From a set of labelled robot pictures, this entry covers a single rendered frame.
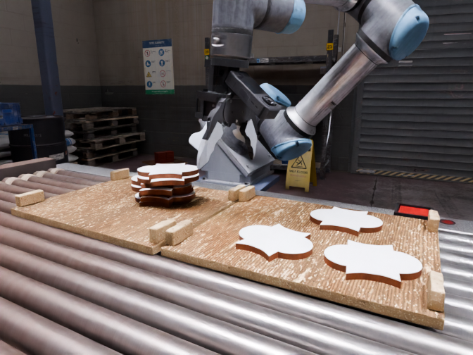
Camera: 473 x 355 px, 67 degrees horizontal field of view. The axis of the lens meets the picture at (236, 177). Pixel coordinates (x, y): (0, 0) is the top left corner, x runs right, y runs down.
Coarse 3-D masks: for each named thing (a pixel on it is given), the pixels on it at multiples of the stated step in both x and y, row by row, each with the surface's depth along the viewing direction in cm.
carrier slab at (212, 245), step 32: (224, 224) 69; (256, 224) 69; (288, 224) 69; (384, 224) 69; (416, 224) 69; (192, 256) 56; (224, 256) 56; (256, 256) 56; (320, 256) 56; (416, 256) 56; (288, 288) 49; (320, 288) 47; (352, 288) 47; (384, 288) 47; (416, 288) 47; (416, 320) 42
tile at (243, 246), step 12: (252, 228) 64; (264, 228) 64; (276, 228) 64; (240, 240) 61; (252, 240) 59; (264, 240) 59; (276, 240) 59; (288, 240) 59; (300, 240) 59; (264, 252) 55; (276, 252) 55; (288, 252) 54; (300, 252) 54; (312, 252) 57
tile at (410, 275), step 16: (336, 256) 53; (352, 256) 53; (368, 256) 53; (384, 256) 53; (400, 256) 53; (352, 272) 49; (368, 272) 49; (384, 272) 49; (400, 272) 49; (416, 272) 49; (400, 288) 47
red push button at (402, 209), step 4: (400, 208) 80; (404, 208) 80; (408, 208) 80; (412, 208) 80; (416, 208) 80; (420, 208) 80; (404, 212) 78; (408, 212) 78; (412, 212) 78; (416, 212) 78; (420, 212) 78; (424, 212) 78; (428, 212) 78
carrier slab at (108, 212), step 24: (72, 192) 90; (96, 192) 90; (120, 192) 90; (216, 192) 90; (24, 216) 76; (48, 216) 73; (72, 216) 73; (96, 216) 73; (120, 216) 73; (144, 216) 73; (168, 216) 73; (192, 216) 73; (120, 240) 62; (144, 240) 62
